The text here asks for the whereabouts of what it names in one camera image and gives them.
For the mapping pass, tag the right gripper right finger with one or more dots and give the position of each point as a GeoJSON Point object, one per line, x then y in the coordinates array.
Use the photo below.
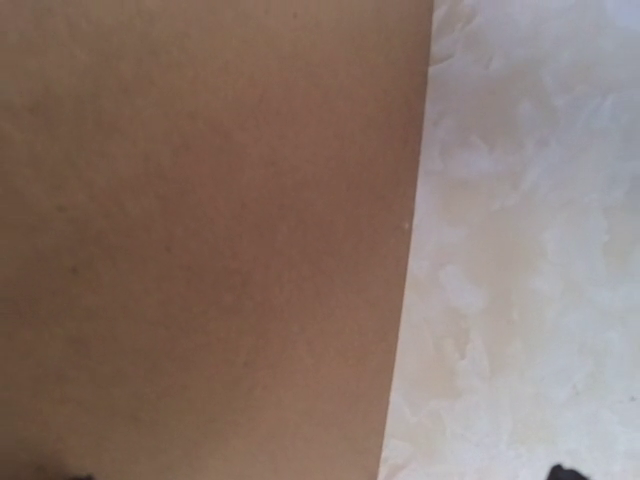
{"type": "Point", "coordinates": [559, 472]}

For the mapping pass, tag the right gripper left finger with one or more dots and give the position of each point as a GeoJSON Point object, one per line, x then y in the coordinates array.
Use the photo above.
{"type": "Point", "coordinates": [58, 475]}

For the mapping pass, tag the brown backing board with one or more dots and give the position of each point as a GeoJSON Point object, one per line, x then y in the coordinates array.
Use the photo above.
{"type": "Point", "coordinates": [206, 211]}

